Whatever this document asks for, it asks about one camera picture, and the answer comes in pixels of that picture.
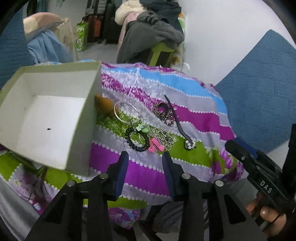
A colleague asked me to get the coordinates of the cream fleece blanket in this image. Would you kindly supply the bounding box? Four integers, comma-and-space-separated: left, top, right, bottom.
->
115, 1, 147, 25

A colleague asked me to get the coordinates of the dark navy clothing pile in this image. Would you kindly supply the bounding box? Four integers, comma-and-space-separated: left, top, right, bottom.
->
139, 0, 183, 32

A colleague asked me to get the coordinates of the white cardboard box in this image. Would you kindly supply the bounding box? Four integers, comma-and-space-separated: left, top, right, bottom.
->
1, 61, 102, 176

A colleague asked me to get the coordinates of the pink hair clip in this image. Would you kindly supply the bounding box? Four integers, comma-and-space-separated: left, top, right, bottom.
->
148, 138, 165, 153

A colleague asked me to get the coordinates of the blue textured pillow right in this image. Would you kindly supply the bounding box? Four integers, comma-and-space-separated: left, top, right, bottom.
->
215, 30, 295, 153

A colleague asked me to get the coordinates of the grey blanket on stool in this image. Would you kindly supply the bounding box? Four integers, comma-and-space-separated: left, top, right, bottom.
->
116, 11, 185, 63

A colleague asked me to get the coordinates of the silver ball chain necklace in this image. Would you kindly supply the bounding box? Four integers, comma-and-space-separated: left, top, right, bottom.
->
145, 126, 179, 152

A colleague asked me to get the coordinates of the white plastic bag handle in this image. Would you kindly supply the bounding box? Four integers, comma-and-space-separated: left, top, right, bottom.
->
172, 62, 191, 72

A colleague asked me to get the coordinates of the right hand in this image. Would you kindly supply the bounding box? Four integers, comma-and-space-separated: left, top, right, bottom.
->
246, 192, 287, 237

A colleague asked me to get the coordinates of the black gold patterned bangle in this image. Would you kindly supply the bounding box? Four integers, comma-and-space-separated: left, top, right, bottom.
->
154, 102, 174, 126

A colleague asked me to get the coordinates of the black bead bracelet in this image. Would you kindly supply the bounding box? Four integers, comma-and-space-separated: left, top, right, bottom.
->
124, 127, 150, 153

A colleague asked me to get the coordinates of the blue textured pillow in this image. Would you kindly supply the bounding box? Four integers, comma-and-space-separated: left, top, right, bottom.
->
0, 9, 34, 87
215, 30, 295, 153

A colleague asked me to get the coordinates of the pink cream pillow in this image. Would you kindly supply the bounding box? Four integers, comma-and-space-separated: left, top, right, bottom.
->
23, 12, 64, 42

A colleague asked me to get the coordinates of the black suitcase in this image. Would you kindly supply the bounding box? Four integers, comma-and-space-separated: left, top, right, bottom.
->
82, 1, 114, 43

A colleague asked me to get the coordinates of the beige patterned bag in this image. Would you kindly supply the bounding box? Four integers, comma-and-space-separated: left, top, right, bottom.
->
53, 18, 78, 61

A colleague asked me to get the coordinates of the green patterned bag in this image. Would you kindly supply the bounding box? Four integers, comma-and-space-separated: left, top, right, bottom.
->
75, 21, 88, 52

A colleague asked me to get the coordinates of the silver bangle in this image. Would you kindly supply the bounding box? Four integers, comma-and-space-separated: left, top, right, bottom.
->
113, 101, 142, 125

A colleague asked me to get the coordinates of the orange seashell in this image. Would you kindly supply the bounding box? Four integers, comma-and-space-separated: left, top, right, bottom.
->
95, 94, 119, 118

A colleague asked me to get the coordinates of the colourful striped floral cloth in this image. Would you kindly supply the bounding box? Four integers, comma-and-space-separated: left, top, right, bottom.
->
1, 63, 244, 239

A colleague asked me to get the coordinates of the green plastic stool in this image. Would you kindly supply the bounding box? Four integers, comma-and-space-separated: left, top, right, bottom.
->
149, 42, 175, 67

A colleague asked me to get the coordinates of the blue textured pillow left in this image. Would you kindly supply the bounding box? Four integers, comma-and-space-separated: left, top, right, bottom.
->
0, 9, 34, 87

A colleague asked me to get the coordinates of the light blue sheet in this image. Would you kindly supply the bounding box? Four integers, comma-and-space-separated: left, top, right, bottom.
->
27, 30, 74, 64

